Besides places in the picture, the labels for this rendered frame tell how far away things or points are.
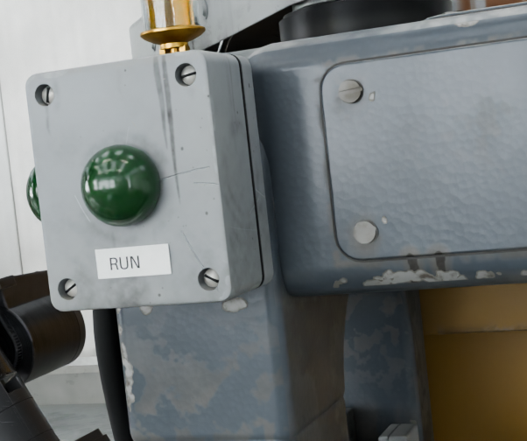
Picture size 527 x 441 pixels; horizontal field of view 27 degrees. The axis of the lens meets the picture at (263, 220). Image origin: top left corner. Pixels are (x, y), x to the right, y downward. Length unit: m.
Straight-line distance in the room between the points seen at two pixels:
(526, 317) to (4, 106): 6.13
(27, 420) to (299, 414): 0.28
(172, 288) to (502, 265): 0.12
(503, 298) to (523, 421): 0.10
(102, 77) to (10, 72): 6.27
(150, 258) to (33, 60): 6.20
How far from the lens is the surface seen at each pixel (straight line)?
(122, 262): 0.41
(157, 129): 0.40
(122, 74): 0.40
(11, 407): 0.69
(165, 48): 0.48
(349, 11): 0.54
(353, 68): 0.42
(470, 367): 0.72
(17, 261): 6.72
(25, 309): 0.75
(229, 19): 0.67
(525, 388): 0.72
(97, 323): 0.49
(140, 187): 0.39
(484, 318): 0.67
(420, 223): 0.42
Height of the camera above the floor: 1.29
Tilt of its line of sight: 3 degrees down
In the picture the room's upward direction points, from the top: 6 degrees counter-clockwise
